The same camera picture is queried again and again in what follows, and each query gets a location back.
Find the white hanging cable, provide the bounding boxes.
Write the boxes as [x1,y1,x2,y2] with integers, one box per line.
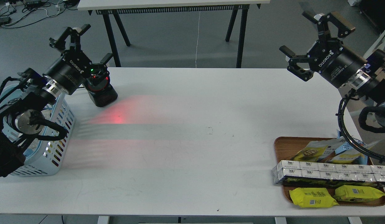
[195,11,201,68]

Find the white snack bag in basket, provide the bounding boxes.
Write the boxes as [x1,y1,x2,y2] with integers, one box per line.
[24,107,52,158]

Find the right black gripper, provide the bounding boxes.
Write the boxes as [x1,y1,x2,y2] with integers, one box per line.
[279,11,367,89]

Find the brown wooden tray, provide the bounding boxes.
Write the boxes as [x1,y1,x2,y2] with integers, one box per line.
[274,137,385,207]

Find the yellow snack pack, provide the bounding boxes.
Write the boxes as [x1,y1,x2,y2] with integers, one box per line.
[332,185,385,202]
[289,188,339,208]

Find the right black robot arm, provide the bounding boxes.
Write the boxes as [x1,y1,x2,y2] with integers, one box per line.
[279,11,385,162]

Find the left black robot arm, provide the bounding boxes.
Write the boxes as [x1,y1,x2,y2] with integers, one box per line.
[0,24,118,177]

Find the background white table black legs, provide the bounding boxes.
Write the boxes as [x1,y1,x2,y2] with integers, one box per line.
[77,0,270,68]

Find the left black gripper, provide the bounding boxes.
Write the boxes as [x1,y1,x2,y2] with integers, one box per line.
[43,24,114,96]

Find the silver multipack box row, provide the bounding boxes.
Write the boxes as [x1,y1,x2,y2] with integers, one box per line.
[272,160,385,189]

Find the black barcode scanner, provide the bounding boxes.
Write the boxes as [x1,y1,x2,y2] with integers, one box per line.
[82,72,118,107]

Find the blue yellow snack bag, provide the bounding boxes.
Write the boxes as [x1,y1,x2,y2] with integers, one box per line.
[325,137,368,165]

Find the light blue plastic basket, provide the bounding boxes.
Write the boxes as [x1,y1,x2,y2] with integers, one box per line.
[0,93,76,177]

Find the yellow snack pack right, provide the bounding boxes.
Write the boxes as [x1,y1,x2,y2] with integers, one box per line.
[332,185,385,202]

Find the yellow snack pack left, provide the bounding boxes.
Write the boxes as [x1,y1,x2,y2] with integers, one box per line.
[289,188,339,208]

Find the yellow white nut snack pouch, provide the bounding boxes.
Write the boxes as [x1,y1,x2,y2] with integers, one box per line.
[291,138,345,162]

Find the floor cables and power strips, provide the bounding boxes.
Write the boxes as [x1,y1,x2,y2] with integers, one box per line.
[0,0,79,35]

